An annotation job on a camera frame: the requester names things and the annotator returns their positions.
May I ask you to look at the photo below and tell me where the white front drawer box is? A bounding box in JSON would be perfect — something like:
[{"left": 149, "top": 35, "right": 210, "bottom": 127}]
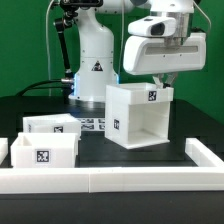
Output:
[{"left": 10, "top": 133, "right": 79, "bottom": 168}]

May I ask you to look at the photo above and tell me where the white drawer cabinet frame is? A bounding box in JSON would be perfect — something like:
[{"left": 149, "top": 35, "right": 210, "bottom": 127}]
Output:
[{"left": 105, "top": 83, "right": 174, "bottom": 149}]

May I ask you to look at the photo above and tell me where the white left fence block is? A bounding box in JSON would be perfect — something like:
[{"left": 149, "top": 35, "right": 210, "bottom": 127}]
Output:
[{"left": 0, "top": 138, "right": 8, "bottom": 165}]

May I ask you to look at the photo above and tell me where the white cable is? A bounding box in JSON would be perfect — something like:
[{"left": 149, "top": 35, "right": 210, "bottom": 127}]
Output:
[{"left": 45, "top": 0, "right": 55, "bottom": 97}]

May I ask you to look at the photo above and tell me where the white front fence rail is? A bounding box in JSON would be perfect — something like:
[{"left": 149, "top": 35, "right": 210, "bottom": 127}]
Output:
[{"left": 0, "top": 167, "right": 224, "bottom": 194}]

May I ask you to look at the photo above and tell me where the paper marker sheet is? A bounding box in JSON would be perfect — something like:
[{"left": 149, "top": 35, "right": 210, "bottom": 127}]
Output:
[{"left": 79, "top": 118, "right": 105, "bottom": 131}]

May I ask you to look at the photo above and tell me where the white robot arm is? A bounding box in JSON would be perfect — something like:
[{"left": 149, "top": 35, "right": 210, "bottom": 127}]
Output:
[{"left": 70, "top": 0, "right": 206, "bottom": 103}]

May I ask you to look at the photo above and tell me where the black cable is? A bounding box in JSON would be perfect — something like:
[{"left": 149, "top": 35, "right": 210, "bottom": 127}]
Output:
[{"left": 15, "top": 79, "right": 65, "bottom": 98}]

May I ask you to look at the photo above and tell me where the white drawer box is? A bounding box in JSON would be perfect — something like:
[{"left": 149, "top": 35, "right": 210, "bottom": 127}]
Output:
[
  {"left": 23, "top": 113, "right": 81, "bottom": 137},
  {"left": 10, "top": 133, "right": 79, "bottom": 168}
]

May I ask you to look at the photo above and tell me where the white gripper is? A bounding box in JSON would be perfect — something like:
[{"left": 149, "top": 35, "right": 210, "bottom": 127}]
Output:
[{"left": 123, "top": 33, "right": 206, "bottom": 88}]

